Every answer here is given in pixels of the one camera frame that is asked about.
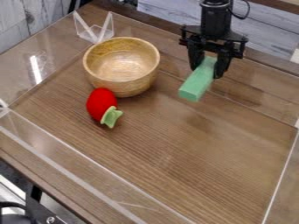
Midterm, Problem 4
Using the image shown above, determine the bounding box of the black table frame clamp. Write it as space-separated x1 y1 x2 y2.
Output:
0 183 69 224

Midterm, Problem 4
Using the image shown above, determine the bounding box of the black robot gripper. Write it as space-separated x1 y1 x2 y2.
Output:
180 0 248 79

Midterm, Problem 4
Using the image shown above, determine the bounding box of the red plush strawberry toy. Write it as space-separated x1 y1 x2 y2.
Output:
86 87 122 129

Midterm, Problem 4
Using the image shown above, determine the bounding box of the brown wooden bowl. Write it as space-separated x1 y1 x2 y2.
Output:
82 37 161 98

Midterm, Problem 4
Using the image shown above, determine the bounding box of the green rectangular block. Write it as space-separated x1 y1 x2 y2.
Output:
178 56 216 102

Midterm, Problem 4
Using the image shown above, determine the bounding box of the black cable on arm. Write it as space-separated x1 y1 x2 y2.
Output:
228 0 250 21

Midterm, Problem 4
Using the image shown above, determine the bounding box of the clear acrylic corner bracket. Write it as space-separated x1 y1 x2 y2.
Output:
72 11 114 44

